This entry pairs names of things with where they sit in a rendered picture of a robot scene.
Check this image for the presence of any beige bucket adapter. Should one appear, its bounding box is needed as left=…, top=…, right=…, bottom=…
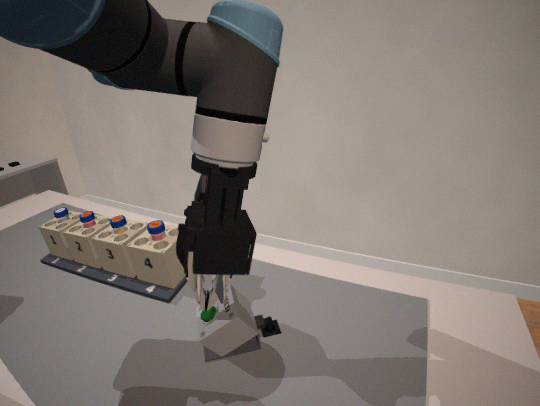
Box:
left=39, top=211, right=82, bottom=261
left=91, top=219, right=150, bottom=278
left=62, top=215, right=113, bottom=269

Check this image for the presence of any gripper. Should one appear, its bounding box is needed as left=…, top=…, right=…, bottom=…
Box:
left=176, top=154, right=257, bottom=311

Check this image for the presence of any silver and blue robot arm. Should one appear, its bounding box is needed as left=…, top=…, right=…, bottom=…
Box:
left=0, top=0, right=283, bottom=169

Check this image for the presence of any cream bucket adapter with holes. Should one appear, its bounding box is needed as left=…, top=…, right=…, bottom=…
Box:
left=126, top=224, right=185, bottom=289

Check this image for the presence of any grey flat mat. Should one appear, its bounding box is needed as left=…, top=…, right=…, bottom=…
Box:
left=0, top=203, right=428, bottom=406

